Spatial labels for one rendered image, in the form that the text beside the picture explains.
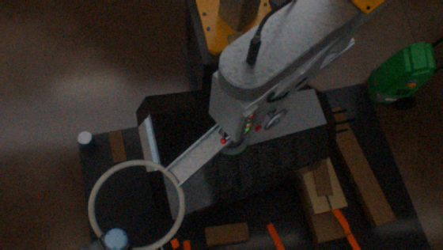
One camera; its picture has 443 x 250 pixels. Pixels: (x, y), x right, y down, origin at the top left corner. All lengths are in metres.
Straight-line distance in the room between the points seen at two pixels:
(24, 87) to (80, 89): 0.43
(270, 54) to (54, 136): 2.21
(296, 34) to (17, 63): 2.65
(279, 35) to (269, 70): 0.17
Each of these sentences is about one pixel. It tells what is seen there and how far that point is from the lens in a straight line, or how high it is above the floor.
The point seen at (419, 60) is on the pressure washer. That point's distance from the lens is 3.45.
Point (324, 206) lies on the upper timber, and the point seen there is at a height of 0.24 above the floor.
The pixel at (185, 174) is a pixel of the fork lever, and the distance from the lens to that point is 2.29.
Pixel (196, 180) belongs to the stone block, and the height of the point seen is 0.75.
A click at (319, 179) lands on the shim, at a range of 3.14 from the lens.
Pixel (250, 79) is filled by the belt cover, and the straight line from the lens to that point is 1.64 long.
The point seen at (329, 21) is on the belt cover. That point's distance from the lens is 1.86.
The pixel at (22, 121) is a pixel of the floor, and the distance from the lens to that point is 3.64.
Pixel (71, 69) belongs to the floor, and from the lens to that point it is 3.74.
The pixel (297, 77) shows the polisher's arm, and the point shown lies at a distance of 2.04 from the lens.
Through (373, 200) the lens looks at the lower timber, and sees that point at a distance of 3.38.
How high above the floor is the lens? 3.15
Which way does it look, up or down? 68 degrees down
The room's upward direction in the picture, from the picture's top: 11 degrees clockwise
